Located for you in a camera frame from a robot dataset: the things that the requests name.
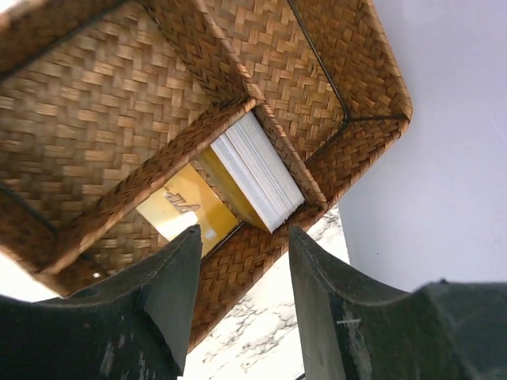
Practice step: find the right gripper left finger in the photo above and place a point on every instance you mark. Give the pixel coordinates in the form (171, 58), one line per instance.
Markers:
(133, 325)

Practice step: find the brown woven wicker tray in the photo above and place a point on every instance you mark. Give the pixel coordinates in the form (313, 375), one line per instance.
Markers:
(102, 101)

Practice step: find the silver cards in tray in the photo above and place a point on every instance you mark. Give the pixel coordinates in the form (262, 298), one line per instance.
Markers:
(250, 158)

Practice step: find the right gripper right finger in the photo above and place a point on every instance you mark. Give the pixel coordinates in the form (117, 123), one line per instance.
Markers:
(352, 326)

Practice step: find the gold VIP credit card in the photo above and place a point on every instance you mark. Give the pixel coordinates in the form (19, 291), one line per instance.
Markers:
(185, 200)

